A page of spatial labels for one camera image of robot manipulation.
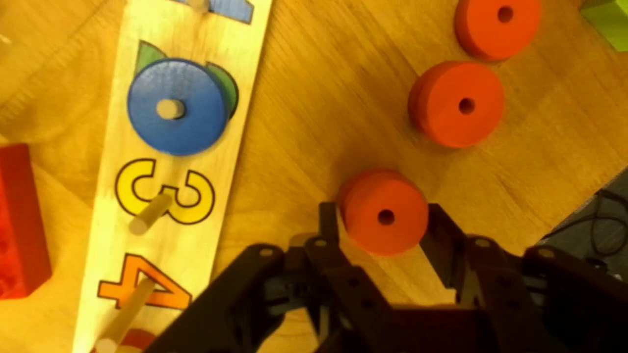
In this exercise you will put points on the round blue block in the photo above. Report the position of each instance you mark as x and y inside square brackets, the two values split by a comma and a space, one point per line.
[176, 106]

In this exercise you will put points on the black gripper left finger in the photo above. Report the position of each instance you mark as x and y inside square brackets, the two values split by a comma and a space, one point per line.
[327, 225]

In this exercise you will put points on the red lego block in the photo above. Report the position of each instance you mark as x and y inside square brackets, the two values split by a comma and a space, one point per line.
[23, 257]

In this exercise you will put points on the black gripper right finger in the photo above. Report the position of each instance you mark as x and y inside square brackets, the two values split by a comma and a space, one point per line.
[443, 245]

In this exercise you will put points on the round orange block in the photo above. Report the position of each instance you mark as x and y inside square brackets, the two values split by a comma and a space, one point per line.
[455, 104]
[382, 212]
[496, 29]

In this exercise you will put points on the green lego block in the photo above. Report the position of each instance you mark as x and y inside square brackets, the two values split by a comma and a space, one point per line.
[610, 19]

